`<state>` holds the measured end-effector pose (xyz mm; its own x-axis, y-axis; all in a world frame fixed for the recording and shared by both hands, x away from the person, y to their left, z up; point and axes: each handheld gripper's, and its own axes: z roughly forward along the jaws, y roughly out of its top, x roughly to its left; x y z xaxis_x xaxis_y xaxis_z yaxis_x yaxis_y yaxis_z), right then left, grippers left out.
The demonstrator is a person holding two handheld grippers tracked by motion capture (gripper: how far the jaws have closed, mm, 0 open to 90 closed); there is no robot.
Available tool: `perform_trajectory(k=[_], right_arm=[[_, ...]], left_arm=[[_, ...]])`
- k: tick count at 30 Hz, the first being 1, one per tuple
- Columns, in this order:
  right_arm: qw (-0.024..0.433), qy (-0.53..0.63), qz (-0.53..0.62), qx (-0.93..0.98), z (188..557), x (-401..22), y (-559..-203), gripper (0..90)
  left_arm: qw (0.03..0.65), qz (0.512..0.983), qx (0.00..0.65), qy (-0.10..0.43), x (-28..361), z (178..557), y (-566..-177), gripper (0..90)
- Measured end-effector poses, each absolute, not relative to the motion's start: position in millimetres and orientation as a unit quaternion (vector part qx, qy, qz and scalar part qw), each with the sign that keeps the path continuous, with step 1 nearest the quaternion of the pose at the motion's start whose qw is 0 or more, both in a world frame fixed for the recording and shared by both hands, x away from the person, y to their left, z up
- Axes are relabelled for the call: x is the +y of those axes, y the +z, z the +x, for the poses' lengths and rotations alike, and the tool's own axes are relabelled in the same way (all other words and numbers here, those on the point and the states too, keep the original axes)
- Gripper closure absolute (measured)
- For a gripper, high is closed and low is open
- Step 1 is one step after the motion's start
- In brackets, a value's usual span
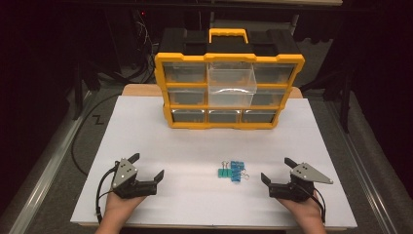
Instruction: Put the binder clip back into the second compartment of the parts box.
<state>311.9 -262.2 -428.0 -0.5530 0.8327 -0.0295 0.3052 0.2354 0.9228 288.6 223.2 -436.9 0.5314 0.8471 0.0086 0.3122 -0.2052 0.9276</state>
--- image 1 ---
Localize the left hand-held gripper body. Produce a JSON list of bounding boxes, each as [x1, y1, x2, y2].
[[111, 157, 159, 200]]

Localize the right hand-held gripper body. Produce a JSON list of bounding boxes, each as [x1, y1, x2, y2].
[[268, 162, 334, 204]]

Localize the clear plastic drawer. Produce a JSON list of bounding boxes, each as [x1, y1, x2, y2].
[[206, 60, 258, 108]]

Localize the person's left hand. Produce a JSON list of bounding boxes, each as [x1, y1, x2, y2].
[[101, 191, 148, 226]]

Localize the person's right hand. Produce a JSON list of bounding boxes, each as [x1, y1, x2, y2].
[[277, 189, 326, 228]]

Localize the white board sheet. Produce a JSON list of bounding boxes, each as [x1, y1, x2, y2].
[[69, 95, 358, 229]]

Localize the black metal stand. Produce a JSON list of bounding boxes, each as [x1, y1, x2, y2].
[[336, 69, 356, 135], [71, 59, 102, 122]]

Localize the closed clear organizer drawers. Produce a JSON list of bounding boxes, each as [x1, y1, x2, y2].
[[162, 61, 297, 124]]

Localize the yellow black organizer cabinet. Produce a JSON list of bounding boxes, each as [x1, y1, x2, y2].
[[153, 27, 306, 131]]

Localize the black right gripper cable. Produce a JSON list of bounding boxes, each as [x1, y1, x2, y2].
[[312, 187, 327, 225]]

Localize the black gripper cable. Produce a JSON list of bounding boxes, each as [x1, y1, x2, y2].
[[94, 167, 119, 225], [312, 187, 327, 225]]

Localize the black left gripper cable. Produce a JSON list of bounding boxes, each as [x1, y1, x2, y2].
[[94, 167, 119, 225]]

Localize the metal floor rail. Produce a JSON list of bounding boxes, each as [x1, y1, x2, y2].
[[323, 99, 401, 234], [0, 90, 94, 234]]

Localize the black floor cable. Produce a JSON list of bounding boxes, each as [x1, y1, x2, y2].
[[70, 92, 124, 176]]

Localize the bundle of background cables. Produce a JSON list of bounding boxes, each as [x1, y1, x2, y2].
[[131, 9, 158, 84]]

